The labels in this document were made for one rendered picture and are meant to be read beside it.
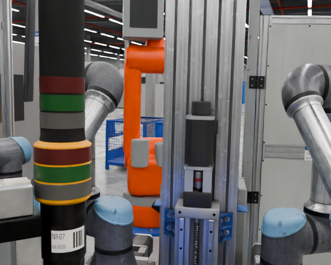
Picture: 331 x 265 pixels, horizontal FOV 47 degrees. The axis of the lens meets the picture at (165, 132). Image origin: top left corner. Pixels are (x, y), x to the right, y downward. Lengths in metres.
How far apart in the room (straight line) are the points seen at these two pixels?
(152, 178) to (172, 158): 3.06
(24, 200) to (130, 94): 4.14
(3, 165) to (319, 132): 0.77
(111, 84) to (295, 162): 1.34
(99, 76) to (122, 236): 0.47
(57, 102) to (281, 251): 0.92
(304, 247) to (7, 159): 0.82
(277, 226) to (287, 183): 1.10
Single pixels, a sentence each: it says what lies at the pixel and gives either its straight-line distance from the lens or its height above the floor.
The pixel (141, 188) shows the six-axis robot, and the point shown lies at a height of 0.48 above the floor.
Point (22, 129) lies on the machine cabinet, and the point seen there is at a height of 1.06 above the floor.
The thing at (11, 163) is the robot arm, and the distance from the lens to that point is 1.04.
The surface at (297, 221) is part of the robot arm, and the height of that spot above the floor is 1.26.
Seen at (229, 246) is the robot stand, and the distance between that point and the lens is 1.31.
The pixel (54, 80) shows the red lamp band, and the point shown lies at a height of 1.61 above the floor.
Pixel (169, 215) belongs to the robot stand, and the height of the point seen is 1.19.
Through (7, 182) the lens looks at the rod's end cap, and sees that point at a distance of 0.30.
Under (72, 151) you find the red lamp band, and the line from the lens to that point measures 0.28.
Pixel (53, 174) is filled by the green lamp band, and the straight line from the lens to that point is 0.29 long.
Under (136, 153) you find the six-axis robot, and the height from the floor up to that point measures 0.89.
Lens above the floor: 1.61
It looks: 7 degrees down
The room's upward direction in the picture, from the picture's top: 1 degrees clockwise
